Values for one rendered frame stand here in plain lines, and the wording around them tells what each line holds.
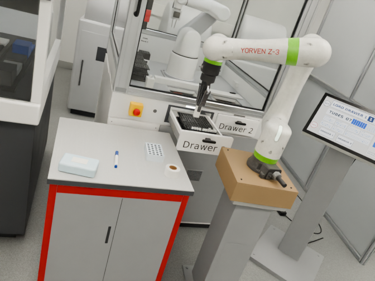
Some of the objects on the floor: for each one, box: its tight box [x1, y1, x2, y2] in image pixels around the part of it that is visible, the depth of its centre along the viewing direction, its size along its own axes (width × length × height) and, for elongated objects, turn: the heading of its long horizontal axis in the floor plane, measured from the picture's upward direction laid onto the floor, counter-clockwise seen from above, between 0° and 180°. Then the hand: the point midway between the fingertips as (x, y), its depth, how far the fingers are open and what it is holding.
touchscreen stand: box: [249, 147, 355, 281], centre depth 228 cm, size 50×45×102 cm
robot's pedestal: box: [182, 187, 286, 281], centre depth 189 cm, size 30×30×76 cm
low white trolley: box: [37, 117, 194, 281], centre depth 183 cm, size 58×62×76 cm
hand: (197, 111), depth 176 cm, fingers closed
